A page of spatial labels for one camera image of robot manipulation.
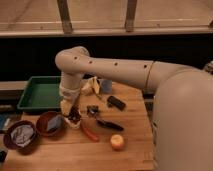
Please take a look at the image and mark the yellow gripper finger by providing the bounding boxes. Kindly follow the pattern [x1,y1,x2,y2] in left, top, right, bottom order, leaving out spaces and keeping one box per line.
[60,99,73,117]

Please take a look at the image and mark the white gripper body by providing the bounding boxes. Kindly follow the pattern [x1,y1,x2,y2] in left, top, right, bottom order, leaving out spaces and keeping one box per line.
[59,85,80,105]

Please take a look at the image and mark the dark red grape bunch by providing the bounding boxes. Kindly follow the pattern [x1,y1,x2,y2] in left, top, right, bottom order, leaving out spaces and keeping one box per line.
[68,107,81,123]

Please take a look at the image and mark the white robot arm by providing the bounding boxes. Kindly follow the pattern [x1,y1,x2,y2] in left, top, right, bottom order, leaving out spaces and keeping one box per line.
[55,46,213,171]

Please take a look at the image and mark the white paper cup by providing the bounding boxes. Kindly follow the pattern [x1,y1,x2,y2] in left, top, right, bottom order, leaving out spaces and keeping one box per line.
[64,117,81,129]

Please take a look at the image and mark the blue sponge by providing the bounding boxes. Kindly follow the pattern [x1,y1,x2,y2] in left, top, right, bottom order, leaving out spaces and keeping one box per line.
[46,115,62,132]

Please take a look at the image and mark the peeled banana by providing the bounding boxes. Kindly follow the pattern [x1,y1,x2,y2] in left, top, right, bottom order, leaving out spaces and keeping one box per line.
[81,77,100,96]

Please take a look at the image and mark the small black binder clip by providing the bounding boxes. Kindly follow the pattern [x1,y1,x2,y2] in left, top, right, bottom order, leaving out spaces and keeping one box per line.
[87,105,99,117]

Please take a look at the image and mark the green plastic tray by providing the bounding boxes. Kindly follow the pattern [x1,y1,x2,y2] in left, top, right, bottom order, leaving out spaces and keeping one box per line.
[17,76,61,112]

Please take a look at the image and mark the red bowl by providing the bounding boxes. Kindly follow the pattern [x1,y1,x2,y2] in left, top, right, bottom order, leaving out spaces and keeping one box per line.
[36,111,64,137]

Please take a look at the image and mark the orange carrot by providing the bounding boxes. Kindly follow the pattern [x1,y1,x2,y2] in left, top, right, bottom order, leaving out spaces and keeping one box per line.
[81,123,99,142]

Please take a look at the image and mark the black rectangular block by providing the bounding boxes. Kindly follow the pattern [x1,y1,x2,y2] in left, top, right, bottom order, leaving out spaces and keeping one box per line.
[107,96,126,110]

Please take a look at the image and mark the dark eggplant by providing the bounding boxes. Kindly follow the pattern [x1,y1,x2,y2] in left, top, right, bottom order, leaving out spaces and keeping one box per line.
[96,119,124,131]

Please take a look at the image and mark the crumpled white cloth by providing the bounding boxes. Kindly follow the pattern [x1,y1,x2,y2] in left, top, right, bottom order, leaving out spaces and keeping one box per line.
[11,125,34,147]

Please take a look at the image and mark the purple bowl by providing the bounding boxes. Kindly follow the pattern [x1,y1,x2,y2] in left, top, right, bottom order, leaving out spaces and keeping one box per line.
[3,120,37,150]

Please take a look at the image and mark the wooden cutting board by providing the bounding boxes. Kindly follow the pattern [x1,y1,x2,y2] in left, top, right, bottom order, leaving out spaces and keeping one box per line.
[0,83,153,171]

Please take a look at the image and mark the orange apple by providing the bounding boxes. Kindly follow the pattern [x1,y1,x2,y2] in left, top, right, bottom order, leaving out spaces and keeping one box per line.
[110,134,125,150]

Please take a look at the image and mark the blue object at left edge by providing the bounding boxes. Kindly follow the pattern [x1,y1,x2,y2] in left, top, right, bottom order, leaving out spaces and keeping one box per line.
[0,114,11,130]

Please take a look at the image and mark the left metal frame post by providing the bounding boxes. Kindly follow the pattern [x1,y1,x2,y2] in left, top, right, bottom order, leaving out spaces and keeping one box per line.
[57,0,73,34]

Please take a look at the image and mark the metal frame post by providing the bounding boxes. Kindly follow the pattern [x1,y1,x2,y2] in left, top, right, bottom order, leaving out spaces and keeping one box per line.
[57,0,73,34]
[124,0,137,32]

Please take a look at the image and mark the right metal frame post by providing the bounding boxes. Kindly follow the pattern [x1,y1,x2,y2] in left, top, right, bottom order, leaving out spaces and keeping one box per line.
[124,0,137,32]

